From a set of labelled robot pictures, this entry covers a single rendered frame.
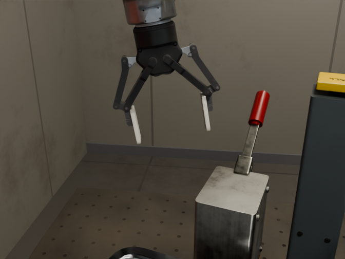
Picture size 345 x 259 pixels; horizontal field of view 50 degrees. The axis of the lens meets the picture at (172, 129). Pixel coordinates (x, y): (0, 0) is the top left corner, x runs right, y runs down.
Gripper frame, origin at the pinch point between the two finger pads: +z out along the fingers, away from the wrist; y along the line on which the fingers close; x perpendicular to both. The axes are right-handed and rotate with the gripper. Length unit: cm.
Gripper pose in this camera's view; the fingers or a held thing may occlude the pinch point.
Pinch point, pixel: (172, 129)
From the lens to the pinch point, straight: 72.2
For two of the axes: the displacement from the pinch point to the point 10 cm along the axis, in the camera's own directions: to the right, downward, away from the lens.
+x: -0.7, -3.5, 9.3
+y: 9.8, -1.8, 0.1
